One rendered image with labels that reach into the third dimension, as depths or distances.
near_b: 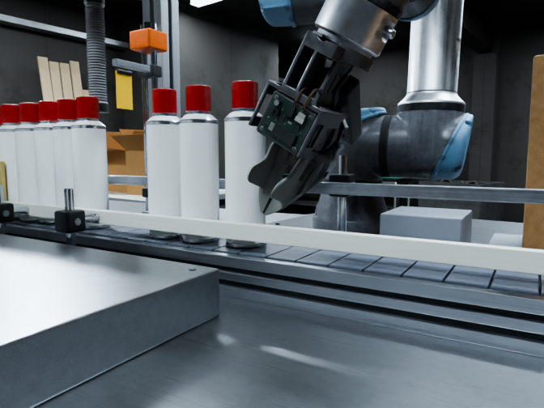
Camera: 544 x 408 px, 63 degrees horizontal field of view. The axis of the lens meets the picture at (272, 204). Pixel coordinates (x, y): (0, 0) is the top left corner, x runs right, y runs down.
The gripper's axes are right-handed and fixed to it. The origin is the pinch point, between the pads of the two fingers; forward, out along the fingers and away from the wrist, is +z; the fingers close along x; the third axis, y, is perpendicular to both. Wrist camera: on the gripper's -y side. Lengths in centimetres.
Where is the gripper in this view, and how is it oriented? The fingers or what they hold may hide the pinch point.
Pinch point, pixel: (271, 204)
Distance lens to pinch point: 55.3
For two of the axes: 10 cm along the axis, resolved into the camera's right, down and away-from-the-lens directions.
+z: -4.3, 8.3, 3.4
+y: -5.1, 0.9, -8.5
